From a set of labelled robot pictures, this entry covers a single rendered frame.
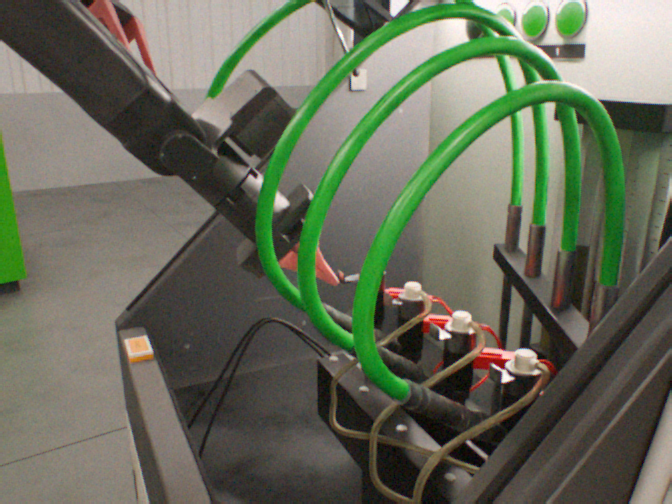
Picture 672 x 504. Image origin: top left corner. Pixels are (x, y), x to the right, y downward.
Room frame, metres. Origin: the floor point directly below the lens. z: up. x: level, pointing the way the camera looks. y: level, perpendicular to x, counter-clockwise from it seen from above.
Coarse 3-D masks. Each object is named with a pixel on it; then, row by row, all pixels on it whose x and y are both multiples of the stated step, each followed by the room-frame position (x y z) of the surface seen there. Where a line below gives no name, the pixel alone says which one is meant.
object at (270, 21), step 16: (288, 0) 0.69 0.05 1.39; (304, 0) 0.68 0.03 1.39; (464, 0) 0.69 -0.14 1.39; (272, 16) 0.68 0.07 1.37; (288, 16) 0.69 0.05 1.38; (256, 32) 0.68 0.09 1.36; (240, 48) 0.68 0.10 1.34; (224, 64) 0.68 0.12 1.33; (224, 80) 0.68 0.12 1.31; (512, 80) 0.70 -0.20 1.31; (208, 96) 0.68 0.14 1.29; (512, 128) 0.70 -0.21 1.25; (512, 144) 0.70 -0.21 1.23; (512, 160) 0.70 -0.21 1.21; (512, 176) 0.70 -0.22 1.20; (512, 192) 0.70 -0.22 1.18; (512, 208) 0.70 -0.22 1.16
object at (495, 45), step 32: (448, 64) 0.45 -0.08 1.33; (544, 64) 0.50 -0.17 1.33; (384, 96) 0.44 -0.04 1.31; (576, 128) 0.51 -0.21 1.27; (352, 160) 0.42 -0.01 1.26; (576, 160) 0.52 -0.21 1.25; (320, 192) 0.41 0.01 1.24; (576, 192) 0.52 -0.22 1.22; (320, 224) 0.41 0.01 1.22; (576, 224) 0.52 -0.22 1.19; (576, 256) 0.52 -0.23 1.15; (320, 320) 0.41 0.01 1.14; (352, 352) 0.42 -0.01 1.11; (384, 352) 0.43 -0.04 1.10
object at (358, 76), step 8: (328, 8) 0.94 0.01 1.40; (336, 24) 0.94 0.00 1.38; (336, 32) 0.95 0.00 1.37; (344, 48) 0.95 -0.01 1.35; (352, 72) 0.95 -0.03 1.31; (360, 72) 0.96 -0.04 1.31; (352, 80) 0.95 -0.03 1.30; (360, 80) 0.96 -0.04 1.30; (352, 88) 0.95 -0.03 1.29; (360, 88) 0.96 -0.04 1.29
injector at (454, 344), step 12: (456, 336) 0.46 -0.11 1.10; (468, 336) 0.46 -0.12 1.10; (444, 348) 0.47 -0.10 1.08; (456, 348) 0.46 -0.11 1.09; (468, 348) 0.46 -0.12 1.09; (444, 360) 0.47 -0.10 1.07; (456, 360) 0.46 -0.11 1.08; (456, 372) 0.46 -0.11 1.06; (468, 372) 0.46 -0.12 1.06; (444, 384) 0.46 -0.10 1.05; (456, 384) 0.46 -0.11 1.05; (468, 384) 0.46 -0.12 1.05; (444, 396) 0.46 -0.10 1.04; (456, 396) 0.46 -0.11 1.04; (468, 396) 0.47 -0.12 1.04; (444, 432) 0.47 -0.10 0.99; (456, 432) 0.47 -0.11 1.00; (444, 444) 0.47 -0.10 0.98; (456, 456) 0.47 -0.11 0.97
